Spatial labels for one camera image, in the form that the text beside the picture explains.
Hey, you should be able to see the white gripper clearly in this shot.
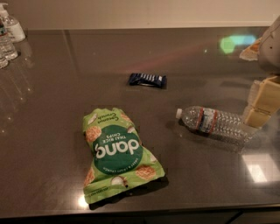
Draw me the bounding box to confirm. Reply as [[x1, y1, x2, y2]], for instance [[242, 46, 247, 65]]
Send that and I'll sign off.
[[242, 16, 280, 129]]

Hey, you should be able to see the clear plastic water bottle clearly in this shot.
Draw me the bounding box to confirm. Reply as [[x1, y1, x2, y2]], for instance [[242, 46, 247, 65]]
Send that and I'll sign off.
[[176, 106, 252, 144]]

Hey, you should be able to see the upright clear water bottle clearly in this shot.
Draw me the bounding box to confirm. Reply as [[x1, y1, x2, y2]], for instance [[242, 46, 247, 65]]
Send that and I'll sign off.
[[0, 20, 18, 60]]

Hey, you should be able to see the clear bottle at left edge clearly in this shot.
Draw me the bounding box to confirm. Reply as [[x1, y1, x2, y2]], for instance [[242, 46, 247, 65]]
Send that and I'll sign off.
[[0, 49, 8, 68]]

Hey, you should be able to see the white hand sanitizer pump bottle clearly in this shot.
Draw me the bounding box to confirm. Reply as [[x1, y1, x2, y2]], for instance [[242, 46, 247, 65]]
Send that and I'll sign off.
[[0, 3, 25, 43]]

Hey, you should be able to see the tan snack wrapper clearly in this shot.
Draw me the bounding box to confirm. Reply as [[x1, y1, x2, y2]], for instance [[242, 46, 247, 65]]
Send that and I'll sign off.
[[240, 38, 262, 61]]

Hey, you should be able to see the dark blue candy bar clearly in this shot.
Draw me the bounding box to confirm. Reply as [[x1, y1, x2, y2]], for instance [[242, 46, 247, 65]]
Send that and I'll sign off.
[[129, 73, 167, 88]]

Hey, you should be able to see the green rice chips bag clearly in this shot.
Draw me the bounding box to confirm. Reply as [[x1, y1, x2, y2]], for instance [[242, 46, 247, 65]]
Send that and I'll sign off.
[[83, 108, 165, 204]]

